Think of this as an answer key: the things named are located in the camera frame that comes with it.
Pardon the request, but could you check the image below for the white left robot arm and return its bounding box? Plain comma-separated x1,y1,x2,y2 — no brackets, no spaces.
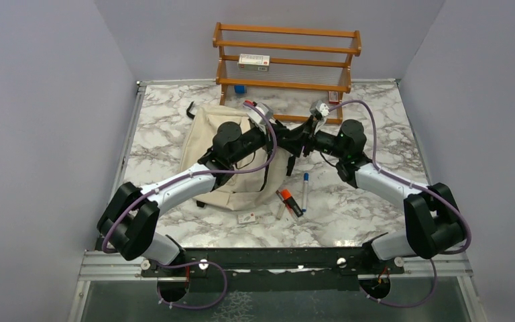
97,121,310,276

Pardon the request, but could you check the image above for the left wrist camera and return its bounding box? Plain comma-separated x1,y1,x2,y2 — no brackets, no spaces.
243,101,274,134

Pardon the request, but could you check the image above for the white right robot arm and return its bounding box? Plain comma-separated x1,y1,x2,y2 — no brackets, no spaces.
275,117,471,273

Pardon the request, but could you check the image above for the beige canvas backpack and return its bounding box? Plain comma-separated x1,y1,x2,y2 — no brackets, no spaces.
180,105,296,211

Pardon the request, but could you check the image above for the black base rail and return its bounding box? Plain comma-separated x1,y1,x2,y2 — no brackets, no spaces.
140,247,404,292

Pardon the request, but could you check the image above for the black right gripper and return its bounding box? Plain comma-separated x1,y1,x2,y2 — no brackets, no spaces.
280,115,347,160

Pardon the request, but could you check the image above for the small red box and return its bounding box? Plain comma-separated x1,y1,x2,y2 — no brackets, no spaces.
328,91,340,105

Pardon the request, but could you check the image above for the small blue object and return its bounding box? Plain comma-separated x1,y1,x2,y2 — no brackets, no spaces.
234,85,247,95

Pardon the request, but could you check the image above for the blue whiteboard marker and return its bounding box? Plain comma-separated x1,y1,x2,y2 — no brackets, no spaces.
301,172,309,213

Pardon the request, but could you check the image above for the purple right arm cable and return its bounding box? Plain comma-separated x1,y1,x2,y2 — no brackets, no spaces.
326,99,473,309

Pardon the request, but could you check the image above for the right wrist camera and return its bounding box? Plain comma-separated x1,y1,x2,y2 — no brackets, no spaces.
310,100,330,133

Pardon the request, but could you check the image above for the red pen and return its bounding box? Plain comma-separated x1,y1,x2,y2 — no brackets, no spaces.
276,190,298,221

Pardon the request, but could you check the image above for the orange wooden shelf rack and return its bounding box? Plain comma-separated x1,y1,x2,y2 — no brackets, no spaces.
212,22,362,104

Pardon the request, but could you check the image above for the white and grey box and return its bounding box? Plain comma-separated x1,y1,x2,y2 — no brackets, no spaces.
237,54,270,72

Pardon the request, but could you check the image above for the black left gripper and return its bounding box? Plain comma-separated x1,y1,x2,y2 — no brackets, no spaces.
229,121,290,166

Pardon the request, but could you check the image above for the orange highlighter marker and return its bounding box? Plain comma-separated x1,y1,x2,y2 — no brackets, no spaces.
281,189,303,218

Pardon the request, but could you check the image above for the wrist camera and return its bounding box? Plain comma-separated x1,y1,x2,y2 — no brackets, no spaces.
310,100,330,133
243,101,274,134

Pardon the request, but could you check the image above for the small white eraser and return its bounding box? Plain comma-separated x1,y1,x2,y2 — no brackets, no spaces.
237,213,257,225

